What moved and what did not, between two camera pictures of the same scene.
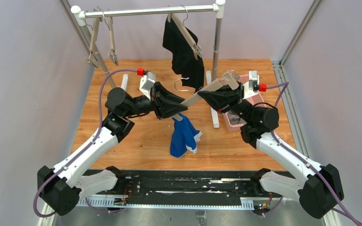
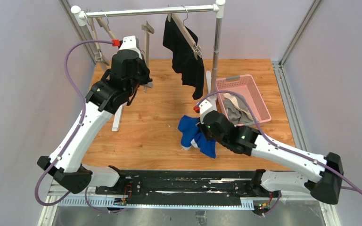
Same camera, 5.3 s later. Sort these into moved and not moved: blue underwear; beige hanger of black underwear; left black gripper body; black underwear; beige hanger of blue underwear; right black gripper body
Moved: blue underwear; left black gripper body; beige hanger of blue underwear; right black gripper body
Not moved: beige hanger of black underwear; black underwear
